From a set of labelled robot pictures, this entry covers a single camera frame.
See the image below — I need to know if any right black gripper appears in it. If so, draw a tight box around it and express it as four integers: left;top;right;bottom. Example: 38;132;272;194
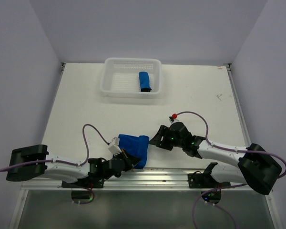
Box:
148;125;184;151

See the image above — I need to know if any blue towel with black trim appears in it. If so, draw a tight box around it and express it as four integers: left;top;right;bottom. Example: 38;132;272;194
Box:
138;72;152;92

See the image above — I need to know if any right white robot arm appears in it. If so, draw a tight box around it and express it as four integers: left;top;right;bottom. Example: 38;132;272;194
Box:
149;121;282;195

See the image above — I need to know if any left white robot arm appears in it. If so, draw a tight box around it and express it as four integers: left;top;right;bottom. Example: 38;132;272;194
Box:
6;145;140;187

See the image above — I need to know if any white plastic mesh basket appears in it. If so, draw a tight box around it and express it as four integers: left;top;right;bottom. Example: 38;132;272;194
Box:
100;58;162;99

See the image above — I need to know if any aluminium mounting rail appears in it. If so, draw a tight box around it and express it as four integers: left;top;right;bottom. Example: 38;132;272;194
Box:
21;167;272;191

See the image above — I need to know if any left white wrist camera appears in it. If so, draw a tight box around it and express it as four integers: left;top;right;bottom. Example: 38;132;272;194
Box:
108;137;121;156

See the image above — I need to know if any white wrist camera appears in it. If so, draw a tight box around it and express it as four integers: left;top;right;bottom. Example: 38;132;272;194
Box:
169;114;179;124
108;137;121;156

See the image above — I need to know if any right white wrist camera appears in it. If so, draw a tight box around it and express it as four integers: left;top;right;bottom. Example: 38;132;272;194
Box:
169;114;179;124

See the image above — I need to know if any left black base bracket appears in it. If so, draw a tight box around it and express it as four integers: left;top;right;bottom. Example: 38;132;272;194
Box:
61;177;104;189

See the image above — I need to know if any black base bracket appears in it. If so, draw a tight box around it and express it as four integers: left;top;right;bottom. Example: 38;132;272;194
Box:
187;171;231;188
61;177;104;189

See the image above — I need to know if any right black base bracket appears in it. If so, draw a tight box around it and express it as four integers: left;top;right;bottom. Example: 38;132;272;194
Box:
187;171;231;188

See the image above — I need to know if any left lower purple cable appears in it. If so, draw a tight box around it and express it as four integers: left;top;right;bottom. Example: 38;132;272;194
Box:
70;185;96;205

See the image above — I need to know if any purple cable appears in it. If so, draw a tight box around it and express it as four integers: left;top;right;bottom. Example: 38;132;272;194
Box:
0;124;112;176
70;185;96;205
192;183;246;229
176;111;286;179

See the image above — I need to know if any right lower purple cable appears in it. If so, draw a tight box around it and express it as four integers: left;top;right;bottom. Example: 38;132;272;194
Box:
192;183;246;229

